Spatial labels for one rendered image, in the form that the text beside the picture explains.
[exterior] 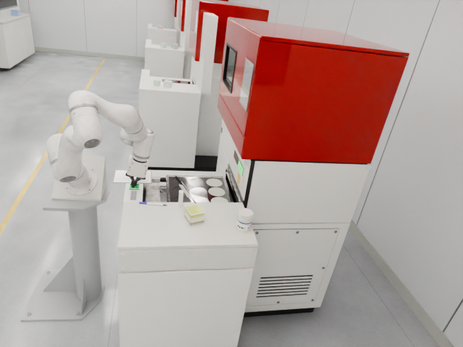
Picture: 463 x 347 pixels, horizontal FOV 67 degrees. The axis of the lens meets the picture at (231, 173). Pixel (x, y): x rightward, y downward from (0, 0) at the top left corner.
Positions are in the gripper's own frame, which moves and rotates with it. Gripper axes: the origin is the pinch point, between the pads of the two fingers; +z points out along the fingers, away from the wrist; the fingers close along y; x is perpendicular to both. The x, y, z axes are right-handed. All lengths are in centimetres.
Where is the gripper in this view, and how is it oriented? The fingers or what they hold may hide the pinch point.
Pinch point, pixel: (134, 183)
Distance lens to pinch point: 196.2
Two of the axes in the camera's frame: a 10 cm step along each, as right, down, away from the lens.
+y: -9.3, -2.0, -3.2
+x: 1.9, 4.8, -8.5
